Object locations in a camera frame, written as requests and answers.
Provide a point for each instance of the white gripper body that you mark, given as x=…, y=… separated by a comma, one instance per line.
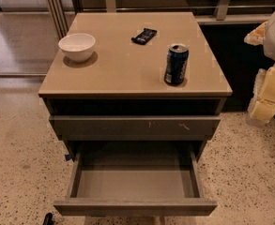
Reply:
x=256, y=36

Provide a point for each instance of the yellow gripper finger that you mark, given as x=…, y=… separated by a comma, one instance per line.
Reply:
x=262, y=105

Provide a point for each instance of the blue pepsi can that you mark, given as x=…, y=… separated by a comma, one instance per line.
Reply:
x=177, y=58

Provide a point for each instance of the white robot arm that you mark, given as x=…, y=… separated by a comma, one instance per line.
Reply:
x=269, y=51

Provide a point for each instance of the grey drawer cabinet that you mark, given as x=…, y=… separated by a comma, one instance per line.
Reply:
x=123, y=78

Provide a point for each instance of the closed top drawer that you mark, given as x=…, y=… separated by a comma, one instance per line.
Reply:
x=134, y=128

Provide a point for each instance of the open middle drawer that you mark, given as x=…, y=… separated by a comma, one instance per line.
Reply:
x=132, y=179

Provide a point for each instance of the dark snack bar packet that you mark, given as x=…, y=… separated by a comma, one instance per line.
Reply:
x=145, y=36

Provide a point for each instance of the white ceramic bowl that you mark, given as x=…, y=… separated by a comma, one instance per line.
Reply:
x=77, y=47

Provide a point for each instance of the black object floor bottom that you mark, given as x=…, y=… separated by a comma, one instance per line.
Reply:
x=48, y=220

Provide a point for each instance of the metal railing frame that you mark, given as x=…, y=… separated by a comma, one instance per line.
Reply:
x=207, y=12

